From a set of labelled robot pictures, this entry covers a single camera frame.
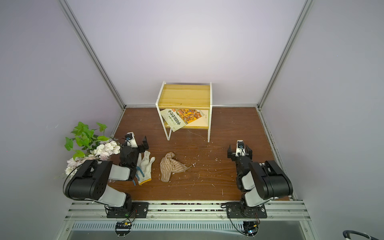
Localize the brown striped cloth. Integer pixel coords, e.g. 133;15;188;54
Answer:
160;152;191;183

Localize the colourful China history picture book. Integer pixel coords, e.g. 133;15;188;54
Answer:
160;109;207;132

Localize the white wooden two-tier bookshelf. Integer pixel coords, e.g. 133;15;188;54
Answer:
155;82;213;143

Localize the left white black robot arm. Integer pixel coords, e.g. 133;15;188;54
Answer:
63;132;149;212

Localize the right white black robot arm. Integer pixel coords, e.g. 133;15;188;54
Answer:
227;140;294;208

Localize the white work glove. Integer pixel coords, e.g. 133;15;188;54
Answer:
137;151;156;185

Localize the artificial flower bouquet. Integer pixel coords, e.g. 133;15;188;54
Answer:
65;122;122;177

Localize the right small circuit board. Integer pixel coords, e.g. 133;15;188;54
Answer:
243;222;259;237

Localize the small circuit board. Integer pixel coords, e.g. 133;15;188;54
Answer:
115;222;133;238
243;222;259;237

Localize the left small circuit board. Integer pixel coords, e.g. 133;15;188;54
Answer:
115;222;133;238

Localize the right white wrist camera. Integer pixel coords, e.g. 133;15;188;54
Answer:
235;140;246;157

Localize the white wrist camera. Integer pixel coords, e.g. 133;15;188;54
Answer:
235;140;246;157
124;132;138;148

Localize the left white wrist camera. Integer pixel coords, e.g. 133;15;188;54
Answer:
124;132;138;148

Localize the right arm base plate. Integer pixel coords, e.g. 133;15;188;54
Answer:
221;202;268;219

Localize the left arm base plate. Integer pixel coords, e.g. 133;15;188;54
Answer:
106;202;149;219

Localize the aluminium front rail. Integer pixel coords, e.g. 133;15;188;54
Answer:
65;201;311;221

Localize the black cable at corner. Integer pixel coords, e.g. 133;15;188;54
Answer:
342;230;379;240

